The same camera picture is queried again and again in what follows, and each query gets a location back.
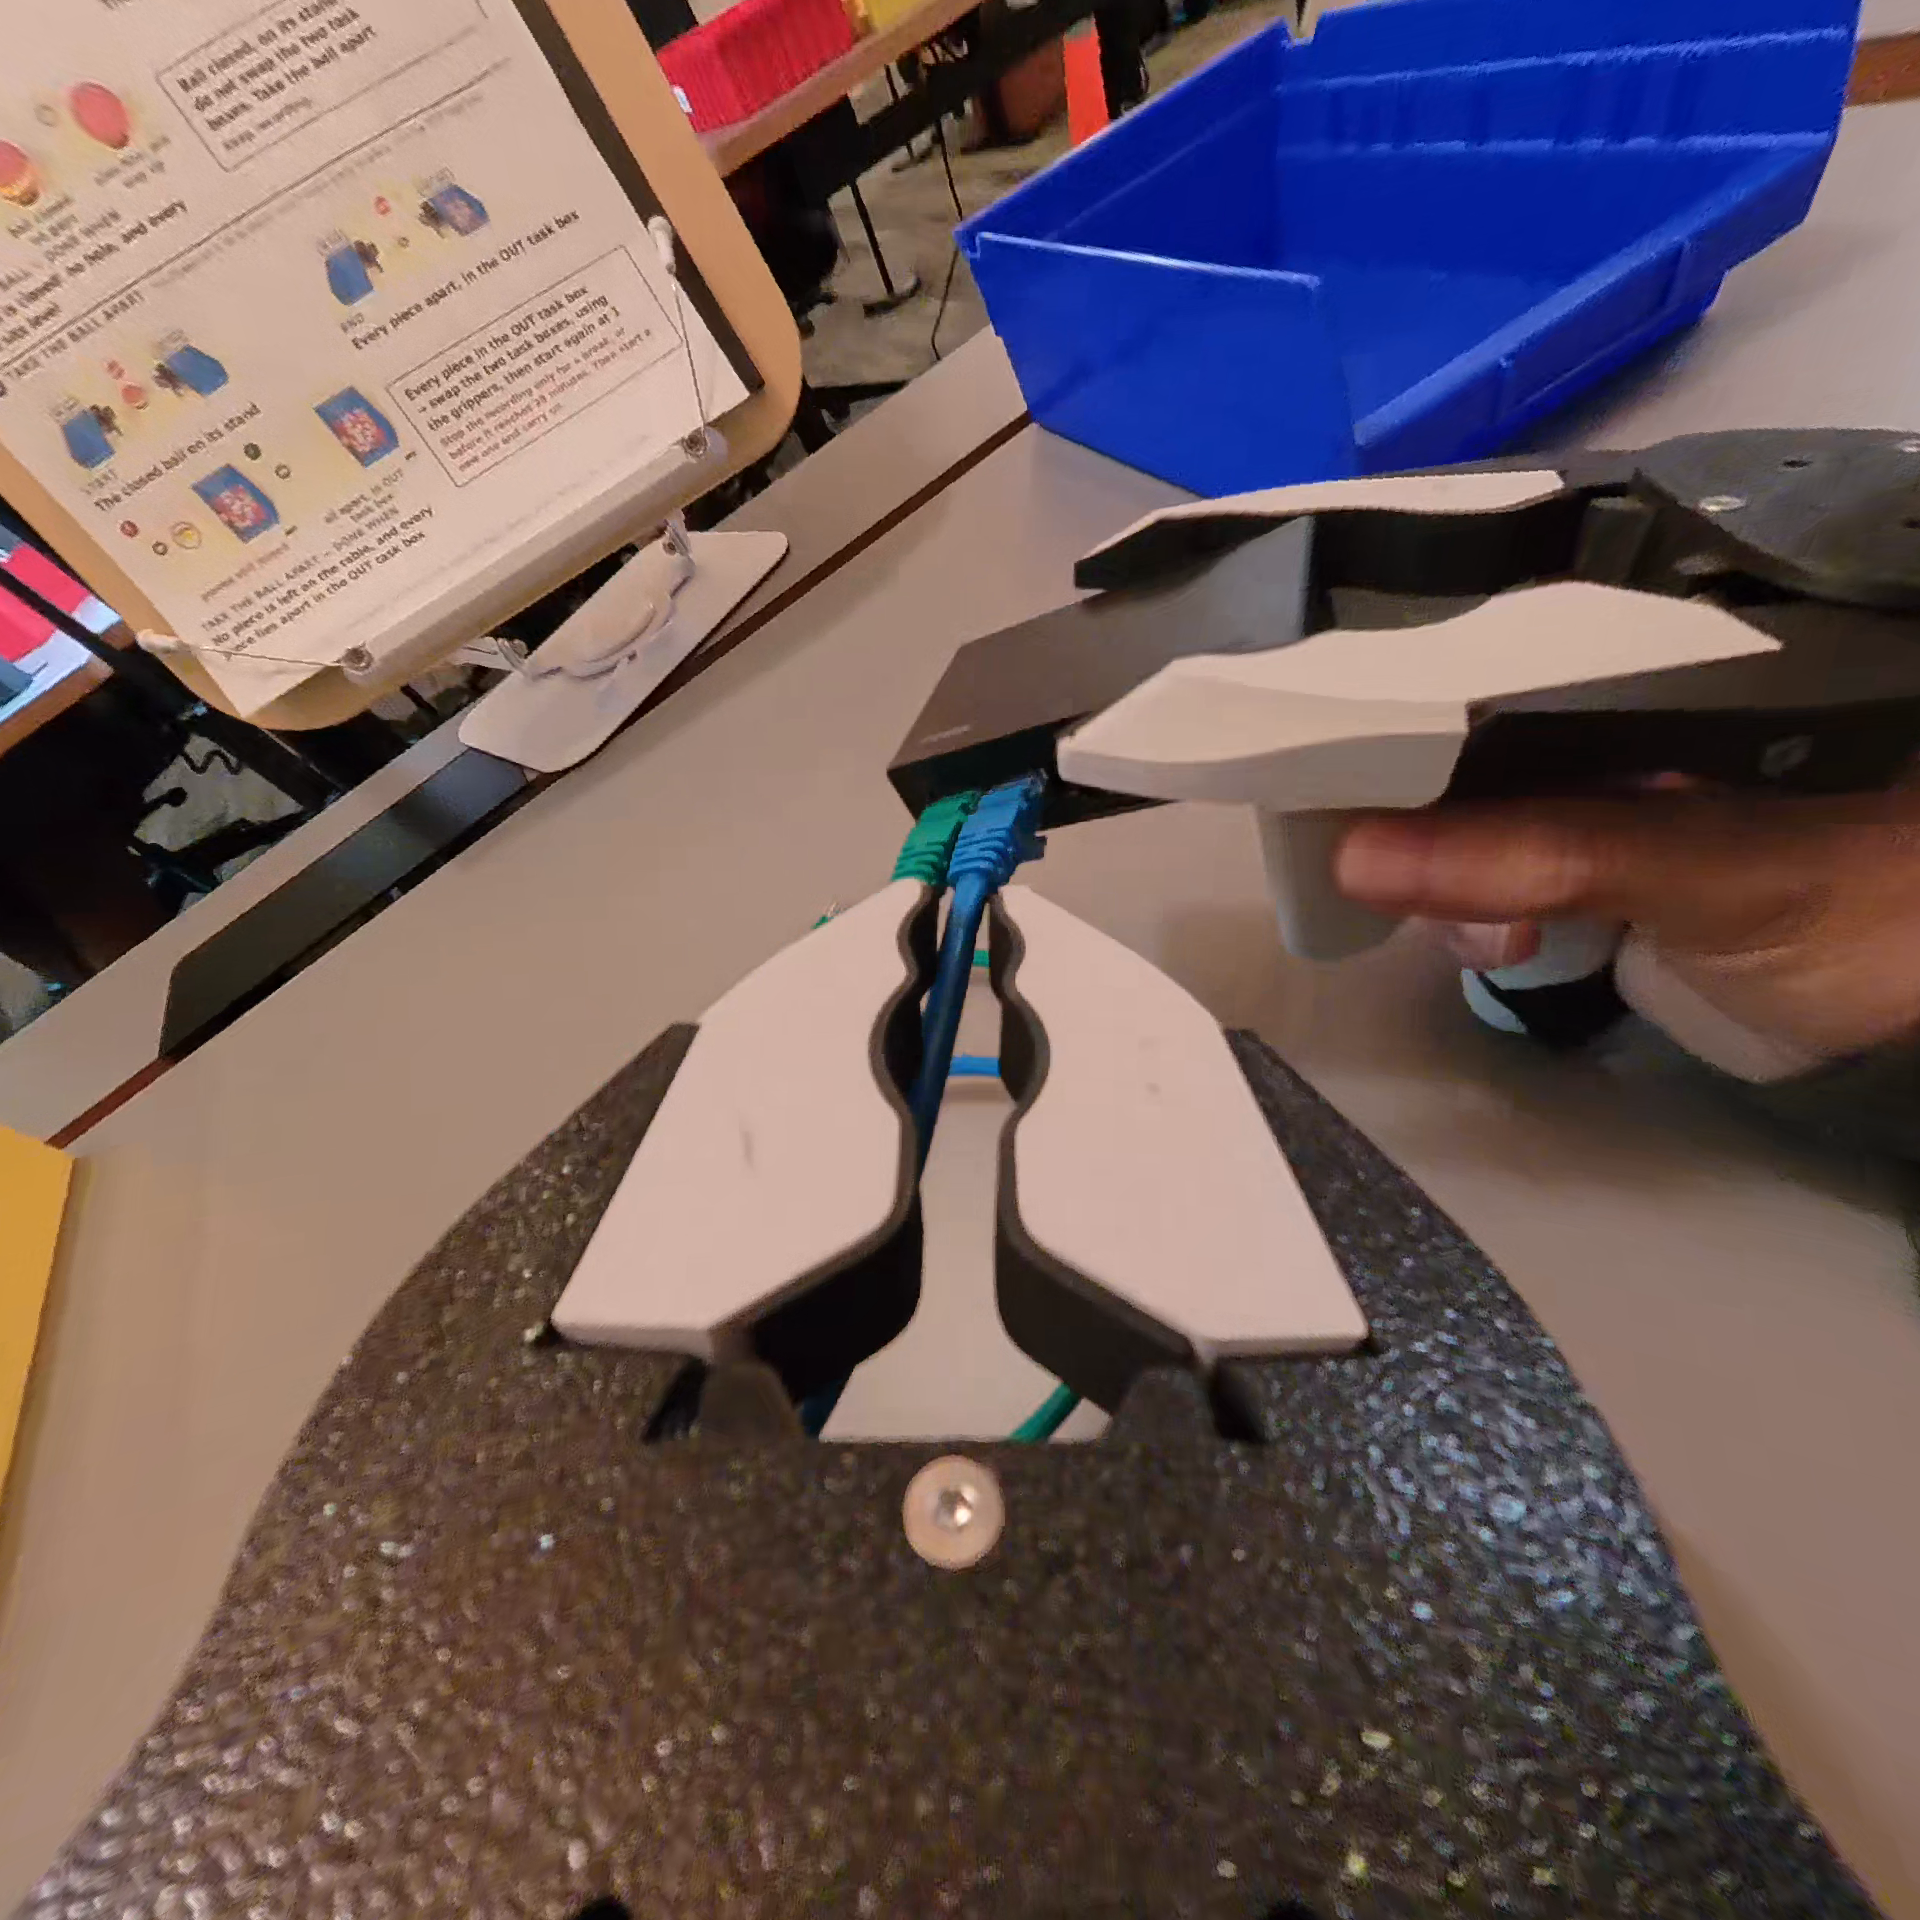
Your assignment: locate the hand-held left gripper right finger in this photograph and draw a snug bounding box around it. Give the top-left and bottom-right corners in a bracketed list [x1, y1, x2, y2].
[989, 884, 1368, 1420]

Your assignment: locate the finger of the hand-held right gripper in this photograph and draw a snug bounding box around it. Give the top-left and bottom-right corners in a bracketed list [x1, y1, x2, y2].
[1071, 468, 1568, 594]
[1053, 583, 1788, 965]

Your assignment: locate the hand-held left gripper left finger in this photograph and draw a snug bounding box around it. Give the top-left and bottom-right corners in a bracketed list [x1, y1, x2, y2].
[550, 877, 940, 1413]

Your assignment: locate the black network switch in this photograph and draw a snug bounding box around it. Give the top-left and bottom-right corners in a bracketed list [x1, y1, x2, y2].
[885, 562, 1320, 835]

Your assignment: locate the blue ethernet cable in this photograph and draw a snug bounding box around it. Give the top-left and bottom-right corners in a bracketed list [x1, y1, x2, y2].
[802, 773, 1048, 1434]

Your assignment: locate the person's right hand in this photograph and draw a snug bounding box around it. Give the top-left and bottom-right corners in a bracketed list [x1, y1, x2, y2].
[1333, 780, 1920, 1085]

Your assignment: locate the blue plastic bin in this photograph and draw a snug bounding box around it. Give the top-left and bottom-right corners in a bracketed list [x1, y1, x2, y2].
[955, 0, 1862, 500]

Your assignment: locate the white folding stand base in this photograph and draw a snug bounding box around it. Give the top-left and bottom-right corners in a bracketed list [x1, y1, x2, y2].
[458, 510, 789, 774]

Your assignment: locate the instruction sheet on stand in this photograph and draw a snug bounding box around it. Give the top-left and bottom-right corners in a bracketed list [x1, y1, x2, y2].
[0, 0, 805, 731]

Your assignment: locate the large yellow plastic bin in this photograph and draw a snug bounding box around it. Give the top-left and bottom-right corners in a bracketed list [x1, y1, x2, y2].
[0, 1124, 78, 1508]

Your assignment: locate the green ethernet cable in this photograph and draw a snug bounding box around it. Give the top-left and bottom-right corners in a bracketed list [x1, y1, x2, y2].
[810, 791, 1082, 1445]

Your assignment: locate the black desk cable cover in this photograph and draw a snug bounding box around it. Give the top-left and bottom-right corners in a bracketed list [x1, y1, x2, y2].
[157, 742, 528, 1057]

